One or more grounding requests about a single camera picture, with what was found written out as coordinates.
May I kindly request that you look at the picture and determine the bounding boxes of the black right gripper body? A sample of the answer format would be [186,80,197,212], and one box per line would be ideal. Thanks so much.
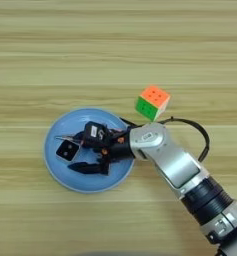
[94,126,136,166]

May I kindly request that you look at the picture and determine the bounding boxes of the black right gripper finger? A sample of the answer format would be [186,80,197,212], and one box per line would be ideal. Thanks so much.
[67,155,110,177]
[72,131,86,145]

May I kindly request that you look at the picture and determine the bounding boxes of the small black white-sided cube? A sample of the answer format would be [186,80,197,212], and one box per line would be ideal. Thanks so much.
[55,139,81,163]

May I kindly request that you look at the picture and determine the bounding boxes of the orange green puzzle cube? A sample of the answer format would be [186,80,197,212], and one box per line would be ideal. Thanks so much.
[134,85,172,122]

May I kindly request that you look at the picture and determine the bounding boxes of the blue round plate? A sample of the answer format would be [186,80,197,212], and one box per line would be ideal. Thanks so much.
[43,107,138,194]

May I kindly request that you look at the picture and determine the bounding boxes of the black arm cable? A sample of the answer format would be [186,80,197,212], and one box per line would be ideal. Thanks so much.
[156,116,211,163]

